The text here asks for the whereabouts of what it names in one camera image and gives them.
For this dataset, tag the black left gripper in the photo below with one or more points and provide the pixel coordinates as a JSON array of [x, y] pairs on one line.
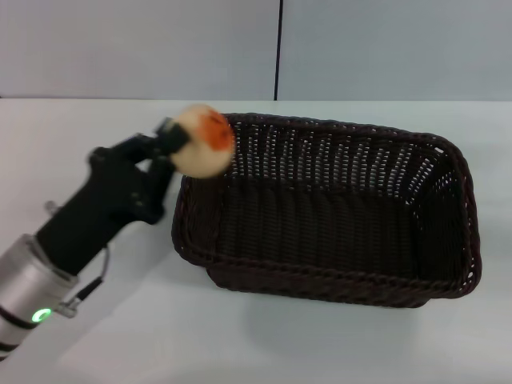
[[100, 204]]

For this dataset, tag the peach with orange blush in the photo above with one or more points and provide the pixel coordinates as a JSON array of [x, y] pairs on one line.
[[200, 154]]

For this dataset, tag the dark brown woven basket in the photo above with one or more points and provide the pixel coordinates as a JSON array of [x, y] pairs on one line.
[[320, 224]]

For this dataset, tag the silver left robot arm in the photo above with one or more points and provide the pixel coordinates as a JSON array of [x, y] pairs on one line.
[[28, 280]]

